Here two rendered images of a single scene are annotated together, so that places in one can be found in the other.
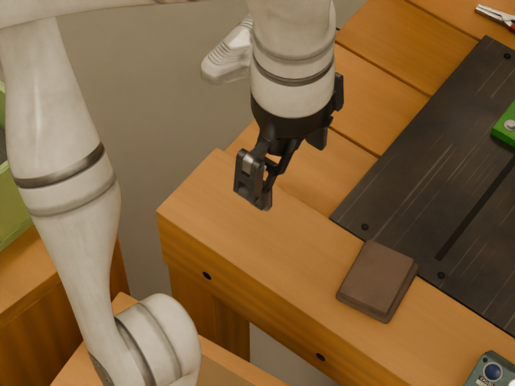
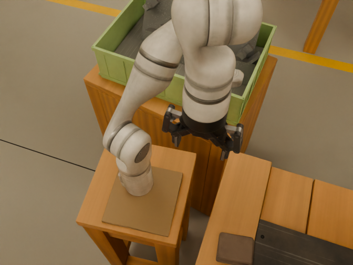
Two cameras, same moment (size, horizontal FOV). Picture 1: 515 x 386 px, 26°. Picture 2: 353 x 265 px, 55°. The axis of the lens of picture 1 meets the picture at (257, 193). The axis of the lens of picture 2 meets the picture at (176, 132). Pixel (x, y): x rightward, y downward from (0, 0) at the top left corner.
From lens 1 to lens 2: 0.68 m
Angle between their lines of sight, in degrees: 37
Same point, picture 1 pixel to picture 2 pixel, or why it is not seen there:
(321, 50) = (196, 84)
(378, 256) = (245, 245)
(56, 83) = not seen: hidden behind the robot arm
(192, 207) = (238, 162)
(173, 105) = (336, 176)
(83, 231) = (134, 79)
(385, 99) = (340, 227)
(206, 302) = not seen: hidden behind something
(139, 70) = (344, 159)
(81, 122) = (167, 47)
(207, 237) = (227, 172)
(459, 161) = not seen: outside the picture
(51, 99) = (169, 30)
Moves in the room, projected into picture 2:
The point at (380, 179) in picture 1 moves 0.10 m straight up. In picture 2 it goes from (291, 236) to (302, 225)
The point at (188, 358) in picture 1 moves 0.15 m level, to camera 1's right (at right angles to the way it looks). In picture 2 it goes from (123, 156) to (139, 215)
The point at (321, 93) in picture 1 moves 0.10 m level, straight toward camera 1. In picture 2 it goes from (194, 110) to (128, 122)
